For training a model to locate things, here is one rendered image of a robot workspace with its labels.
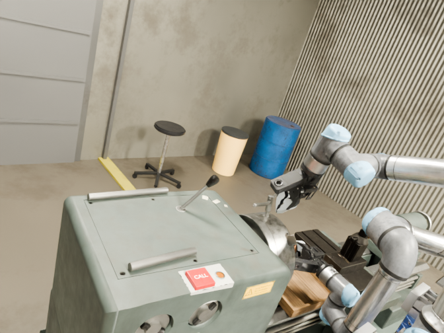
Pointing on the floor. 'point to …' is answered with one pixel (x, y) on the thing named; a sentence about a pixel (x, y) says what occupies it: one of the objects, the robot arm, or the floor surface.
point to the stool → (171, 129)
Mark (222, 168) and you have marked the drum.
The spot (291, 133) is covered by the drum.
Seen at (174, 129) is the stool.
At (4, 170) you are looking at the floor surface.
